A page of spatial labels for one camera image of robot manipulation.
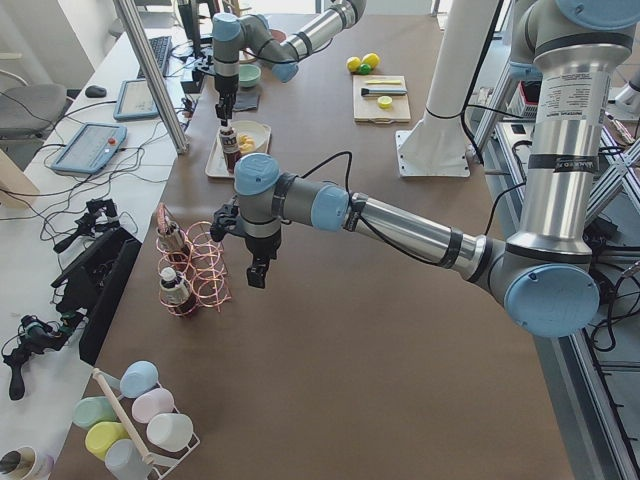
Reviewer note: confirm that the suntory tea bottle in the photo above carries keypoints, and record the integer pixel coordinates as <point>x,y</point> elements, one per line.
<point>229,144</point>
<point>176,293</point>
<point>171,239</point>

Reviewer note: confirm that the yellow plastic knife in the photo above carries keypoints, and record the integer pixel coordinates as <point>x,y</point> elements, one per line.
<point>383,82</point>

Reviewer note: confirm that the blue teach pendant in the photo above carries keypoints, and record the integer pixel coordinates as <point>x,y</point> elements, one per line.
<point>91,148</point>

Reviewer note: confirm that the yellow cup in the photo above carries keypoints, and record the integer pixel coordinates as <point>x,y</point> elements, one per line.
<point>101,436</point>

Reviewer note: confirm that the white cup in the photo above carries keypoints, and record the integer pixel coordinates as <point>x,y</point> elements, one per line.
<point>170,431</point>

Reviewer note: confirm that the white wire cup rack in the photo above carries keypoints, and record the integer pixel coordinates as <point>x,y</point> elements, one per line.
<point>163,462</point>

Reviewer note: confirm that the grey blue cup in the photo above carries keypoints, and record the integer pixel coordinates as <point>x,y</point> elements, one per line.
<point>124,461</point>

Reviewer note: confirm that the pale green cup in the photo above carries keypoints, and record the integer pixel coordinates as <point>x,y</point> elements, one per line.
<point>92,410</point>

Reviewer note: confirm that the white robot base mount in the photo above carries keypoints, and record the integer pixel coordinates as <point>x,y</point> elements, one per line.
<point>432,148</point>

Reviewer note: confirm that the half lemon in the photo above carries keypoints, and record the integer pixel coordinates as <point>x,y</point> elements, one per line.
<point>385,102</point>

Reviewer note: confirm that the black computer mouse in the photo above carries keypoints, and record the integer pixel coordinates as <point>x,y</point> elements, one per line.
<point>95,91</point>

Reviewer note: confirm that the copper wire bottle rack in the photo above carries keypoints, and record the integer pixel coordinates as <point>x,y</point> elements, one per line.
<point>204,268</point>

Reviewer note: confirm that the cream serving tray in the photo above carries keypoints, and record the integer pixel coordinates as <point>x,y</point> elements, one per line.
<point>216,167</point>

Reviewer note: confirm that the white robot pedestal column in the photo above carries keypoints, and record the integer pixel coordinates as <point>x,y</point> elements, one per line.
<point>468,29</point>

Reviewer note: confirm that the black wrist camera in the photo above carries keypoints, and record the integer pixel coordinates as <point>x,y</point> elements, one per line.
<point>225,221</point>

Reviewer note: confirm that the black keyboard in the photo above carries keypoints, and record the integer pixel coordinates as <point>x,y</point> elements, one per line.
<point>161,48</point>

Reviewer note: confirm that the yellow lemon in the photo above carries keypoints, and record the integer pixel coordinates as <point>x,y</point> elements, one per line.
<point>371,59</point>
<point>353,64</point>

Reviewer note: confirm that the braided ring bread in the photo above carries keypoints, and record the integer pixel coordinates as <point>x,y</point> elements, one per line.
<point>246,144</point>

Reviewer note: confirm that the grey folded cloth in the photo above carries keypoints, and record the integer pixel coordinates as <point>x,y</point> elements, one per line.
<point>246,100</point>

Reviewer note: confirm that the white plate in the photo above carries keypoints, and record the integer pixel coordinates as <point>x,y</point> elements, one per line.
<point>258,131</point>

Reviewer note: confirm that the pink cup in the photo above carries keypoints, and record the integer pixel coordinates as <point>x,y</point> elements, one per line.
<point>152,403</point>

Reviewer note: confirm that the green bowl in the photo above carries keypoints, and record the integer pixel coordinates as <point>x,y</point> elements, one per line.
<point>249,75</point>

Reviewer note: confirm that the pale blue cup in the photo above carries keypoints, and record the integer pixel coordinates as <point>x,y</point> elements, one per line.
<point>139,378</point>

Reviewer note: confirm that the bamboo cutting board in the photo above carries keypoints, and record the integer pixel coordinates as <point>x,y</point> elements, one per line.
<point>365,109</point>

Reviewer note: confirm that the green lime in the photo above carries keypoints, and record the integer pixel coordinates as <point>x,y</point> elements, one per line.
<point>364,69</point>

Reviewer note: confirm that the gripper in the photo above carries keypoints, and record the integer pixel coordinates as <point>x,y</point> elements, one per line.
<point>260,245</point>
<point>226,85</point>

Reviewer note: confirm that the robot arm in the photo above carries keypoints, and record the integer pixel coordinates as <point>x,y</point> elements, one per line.
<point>366,245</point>
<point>265,196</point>

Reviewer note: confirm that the aluminium frame post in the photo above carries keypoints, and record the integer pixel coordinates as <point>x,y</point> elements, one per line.
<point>128,14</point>

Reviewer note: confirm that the grey office chair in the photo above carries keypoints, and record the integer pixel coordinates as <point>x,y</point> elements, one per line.
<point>30,110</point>

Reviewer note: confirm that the pink ice bowl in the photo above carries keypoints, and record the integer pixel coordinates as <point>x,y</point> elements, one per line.
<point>278,35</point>

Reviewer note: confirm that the steel cylinder muddler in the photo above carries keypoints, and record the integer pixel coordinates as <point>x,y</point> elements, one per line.
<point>376,92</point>

